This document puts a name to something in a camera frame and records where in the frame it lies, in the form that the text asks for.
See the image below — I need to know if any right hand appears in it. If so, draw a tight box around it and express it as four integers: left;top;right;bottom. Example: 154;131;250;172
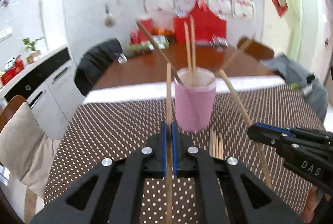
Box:
301;185;324;223

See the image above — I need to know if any grey jacket on chair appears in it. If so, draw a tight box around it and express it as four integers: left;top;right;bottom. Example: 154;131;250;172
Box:
260;54;328;122

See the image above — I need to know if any brown polka dot mat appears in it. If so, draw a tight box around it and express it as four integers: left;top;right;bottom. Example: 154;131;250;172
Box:
33;84;332;223

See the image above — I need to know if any brown wooden chair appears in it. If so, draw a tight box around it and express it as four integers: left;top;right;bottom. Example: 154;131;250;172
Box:
237;37;274;61

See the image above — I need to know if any beige cushioned chair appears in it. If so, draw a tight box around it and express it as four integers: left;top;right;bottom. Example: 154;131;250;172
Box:
1;95;60;223

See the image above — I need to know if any pink cylindrical cup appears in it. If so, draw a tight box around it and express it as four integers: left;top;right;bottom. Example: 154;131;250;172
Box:
174;67;216;132

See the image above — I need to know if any white black cabinet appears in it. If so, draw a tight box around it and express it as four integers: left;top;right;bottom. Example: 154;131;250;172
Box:
1;46;84;140

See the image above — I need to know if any red diamond door decoration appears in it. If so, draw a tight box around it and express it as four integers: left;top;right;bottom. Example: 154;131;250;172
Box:
271;0;288;18

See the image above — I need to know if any black jacket on chair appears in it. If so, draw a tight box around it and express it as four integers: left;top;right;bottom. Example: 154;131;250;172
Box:
74;38;123;97

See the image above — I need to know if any red gift bag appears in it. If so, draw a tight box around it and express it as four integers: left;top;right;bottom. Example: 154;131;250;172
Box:
173;0;227;43

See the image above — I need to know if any green tray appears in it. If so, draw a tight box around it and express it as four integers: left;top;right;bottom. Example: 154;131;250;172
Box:
125;37;169;52

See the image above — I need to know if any red cola can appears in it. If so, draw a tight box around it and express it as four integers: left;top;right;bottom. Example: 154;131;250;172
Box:
130;31;140;45

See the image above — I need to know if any red tissue box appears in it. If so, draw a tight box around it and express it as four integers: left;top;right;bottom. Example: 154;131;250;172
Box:
1;56;24;85

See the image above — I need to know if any potted green plant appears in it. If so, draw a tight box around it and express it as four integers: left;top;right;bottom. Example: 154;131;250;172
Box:
22;37;44;65

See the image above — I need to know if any hanging wall brush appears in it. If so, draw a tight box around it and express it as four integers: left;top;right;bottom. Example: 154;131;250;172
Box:
104;5;115;27

